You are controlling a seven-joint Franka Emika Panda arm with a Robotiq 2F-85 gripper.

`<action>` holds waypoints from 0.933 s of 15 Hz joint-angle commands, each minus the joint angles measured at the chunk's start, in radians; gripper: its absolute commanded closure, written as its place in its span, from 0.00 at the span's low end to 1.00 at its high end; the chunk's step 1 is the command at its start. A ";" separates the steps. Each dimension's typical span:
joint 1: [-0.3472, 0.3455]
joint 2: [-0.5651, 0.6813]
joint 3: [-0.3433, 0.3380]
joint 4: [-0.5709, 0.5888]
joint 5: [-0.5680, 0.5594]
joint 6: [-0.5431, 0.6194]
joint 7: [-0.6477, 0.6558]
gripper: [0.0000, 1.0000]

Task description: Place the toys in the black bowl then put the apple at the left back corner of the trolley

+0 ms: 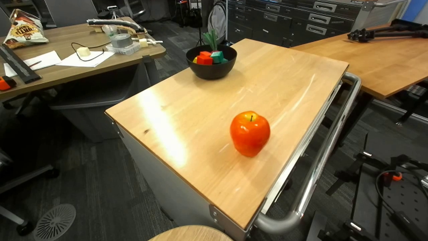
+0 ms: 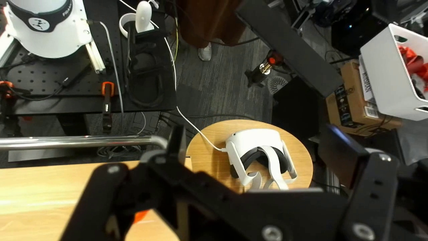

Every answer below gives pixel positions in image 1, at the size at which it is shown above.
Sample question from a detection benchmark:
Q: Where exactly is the orange apple toy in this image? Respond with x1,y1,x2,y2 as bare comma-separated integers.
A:
229,110,272,159

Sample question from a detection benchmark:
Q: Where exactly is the red-orange wooden cube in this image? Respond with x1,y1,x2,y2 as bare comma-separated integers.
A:
196,50,216,67

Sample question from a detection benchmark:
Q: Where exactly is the green wooden cube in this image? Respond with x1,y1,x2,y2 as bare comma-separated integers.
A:
210,50,229,65

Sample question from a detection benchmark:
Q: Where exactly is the black bowl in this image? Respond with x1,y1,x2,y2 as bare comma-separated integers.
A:
185,45,238,82

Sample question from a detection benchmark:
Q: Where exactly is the grey metal tool cart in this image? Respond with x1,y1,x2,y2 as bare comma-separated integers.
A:
106,75,363,241

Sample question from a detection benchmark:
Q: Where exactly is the white power adapter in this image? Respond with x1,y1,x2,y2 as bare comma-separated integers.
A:
136,38,166,50

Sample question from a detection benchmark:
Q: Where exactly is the round wooden stool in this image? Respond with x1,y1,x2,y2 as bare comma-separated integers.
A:
148,224,234,241

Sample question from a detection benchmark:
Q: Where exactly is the clear plastic container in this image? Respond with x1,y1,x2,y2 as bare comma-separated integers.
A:
107,33,137,57

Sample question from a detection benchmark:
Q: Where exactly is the black drawer cabinet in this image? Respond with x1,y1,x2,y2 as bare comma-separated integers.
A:
226,0,372,49

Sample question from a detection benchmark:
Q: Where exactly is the large white paper sheet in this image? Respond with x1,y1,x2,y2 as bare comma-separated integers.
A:
57,50,117,70

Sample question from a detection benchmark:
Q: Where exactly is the dark office chair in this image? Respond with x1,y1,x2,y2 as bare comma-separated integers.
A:
105,0,149,22

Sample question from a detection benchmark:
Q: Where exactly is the curved black white band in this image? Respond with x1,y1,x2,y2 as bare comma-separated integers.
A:
86,18,149,35

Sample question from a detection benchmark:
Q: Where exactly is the white round puck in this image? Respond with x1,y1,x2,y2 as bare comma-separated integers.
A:
77,46,94,58

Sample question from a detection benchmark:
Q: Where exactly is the wooden office desk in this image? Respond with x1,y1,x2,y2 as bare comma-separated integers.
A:
0,22,168,105

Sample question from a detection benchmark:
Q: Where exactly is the grey office chair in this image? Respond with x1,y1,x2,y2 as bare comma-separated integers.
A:
42,0,99,27

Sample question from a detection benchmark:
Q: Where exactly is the small white paper sheet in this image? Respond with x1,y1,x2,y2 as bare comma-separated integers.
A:
24,50,65,73

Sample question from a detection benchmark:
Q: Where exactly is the wooden workbench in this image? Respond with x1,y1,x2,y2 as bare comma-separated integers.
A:
292,26,428,101

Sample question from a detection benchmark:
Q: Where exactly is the black tripod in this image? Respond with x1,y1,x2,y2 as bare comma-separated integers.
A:
348,19,428,45

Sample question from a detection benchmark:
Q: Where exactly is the round floor grille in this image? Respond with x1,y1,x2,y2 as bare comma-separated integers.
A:
33,203,78,241

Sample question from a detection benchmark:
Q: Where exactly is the dark office chair base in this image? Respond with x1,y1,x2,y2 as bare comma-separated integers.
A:
0,146,62,239

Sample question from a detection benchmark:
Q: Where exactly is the grey plastic bin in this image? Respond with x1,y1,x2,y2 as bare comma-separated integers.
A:
354,0,411,33

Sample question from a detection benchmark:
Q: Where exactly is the long black bar device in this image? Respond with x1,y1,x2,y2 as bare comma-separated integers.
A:
0,45,43,86

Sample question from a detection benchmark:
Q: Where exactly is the chips bag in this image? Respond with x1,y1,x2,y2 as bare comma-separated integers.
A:
3,9,51,50

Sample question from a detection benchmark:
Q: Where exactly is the small orange object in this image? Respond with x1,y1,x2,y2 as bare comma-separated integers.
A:
0,77,19,94

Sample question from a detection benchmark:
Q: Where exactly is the black perforated breadboard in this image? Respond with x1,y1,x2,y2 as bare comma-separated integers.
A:
374,179,428,241

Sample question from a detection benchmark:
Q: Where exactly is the blue panel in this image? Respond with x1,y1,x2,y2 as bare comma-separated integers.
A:
403,0,428,26

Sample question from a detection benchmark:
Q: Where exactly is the chrome cart handle rail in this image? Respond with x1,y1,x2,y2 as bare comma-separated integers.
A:
253,73,363,236

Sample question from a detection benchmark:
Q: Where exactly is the black camera stand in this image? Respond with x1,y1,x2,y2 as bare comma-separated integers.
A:
319,133,428,241

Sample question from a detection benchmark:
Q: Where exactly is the orange clamp handle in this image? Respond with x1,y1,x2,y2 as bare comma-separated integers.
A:
384,171,406,184

